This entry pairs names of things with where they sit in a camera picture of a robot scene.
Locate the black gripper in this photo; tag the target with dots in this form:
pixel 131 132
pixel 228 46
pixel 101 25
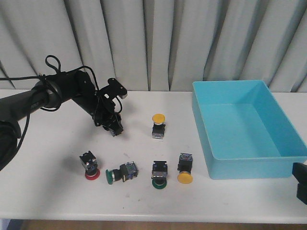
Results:
pixel 106 116
pixel 299 171

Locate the yellow push button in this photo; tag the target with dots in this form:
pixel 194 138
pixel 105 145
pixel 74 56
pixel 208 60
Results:
pixel 158 130
pixel 184 168

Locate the red push button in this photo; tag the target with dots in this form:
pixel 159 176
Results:
pixel 89 162
pixel 116 132

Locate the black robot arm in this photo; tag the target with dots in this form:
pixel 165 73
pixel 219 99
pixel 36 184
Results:
pixel 49 94

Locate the blue plastic box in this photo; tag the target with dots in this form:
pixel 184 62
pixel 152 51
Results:
pixel 244 132

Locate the lying green push button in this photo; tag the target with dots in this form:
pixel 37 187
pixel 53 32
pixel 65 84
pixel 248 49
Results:
pixel 126 171

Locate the inverted red push button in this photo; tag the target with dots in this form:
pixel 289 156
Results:
pixel 89 162

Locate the inverted green push button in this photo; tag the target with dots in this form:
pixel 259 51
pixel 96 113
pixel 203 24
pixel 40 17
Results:
pixel 159 174

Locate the lying yellow push button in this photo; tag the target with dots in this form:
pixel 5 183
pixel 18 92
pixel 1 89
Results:
pixel 184 168

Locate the grey pleated curtain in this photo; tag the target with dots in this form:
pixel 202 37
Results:
pixel 157 45

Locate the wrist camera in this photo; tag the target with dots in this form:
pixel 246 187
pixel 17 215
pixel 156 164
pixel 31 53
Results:
pixel 113 89

